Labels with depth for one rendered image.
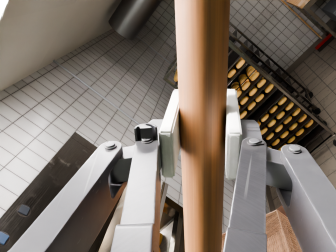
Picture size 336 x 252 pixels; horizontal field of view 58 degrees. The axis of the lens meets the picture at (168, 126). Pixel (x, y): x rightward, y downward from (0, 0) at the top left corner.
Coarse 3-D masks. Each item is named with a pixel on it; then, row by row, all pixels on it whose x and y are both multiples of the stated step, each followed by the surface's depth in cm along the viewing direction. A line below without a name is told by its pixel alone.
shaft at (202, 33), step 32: (192, 0) 15; (224, 0) 16; (192, 32) 16; (224, 32) 16; (192, 64) 17; (224, 64) 17; (192, 96) 18; (224, 96) 18; (192, 128) 19; (224, 128) 19; (192, 160) 20; (192, 192) 21; (192, 224) 22
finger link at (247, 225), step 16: (256, 144) 15; (240, 160) 14; (256, 160) 14; (240, 176) 13; (256, 176) 13; (240, 192) 12; (256, 192) 12; (240, 208) 11; (256, 208) 11; (240, 224) 10; (256, 224) 10; (240, 240) 9; (256, 240) 9
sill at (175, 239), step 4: (176, 216) 215; (180, 216) 214; (176, 220) 211; (180, 220) 211; (176, 224) 207; (180, 224) 208; (172, 228) 208; (176, 228) 203; (180, 228) 205; (172, 232) 204; (176, 232) 200; (180, 232) 202; (172, 236) 200; (176, 236) 197; (180, 236) 200; (172, 240) 197; (176, 240) 194; (172, 244) 193; (176, 244) 192; (172, 248) 190; (176, 248) 189
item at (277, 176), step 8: (240, 120) 19; (248, 120) 19; (248, 128) 18; (256, 128) 18; (248, 136) 17; (256, 136) 17; (272, 152) 15; (272, 160) 15; (280, 160) 14; (272, 168) 15; (280, 168) 14; (272, 176) 15; (280, 176) 15; (288, 176) 14; (272, 184) 15; (280, 184) 15; (288, 184) 14
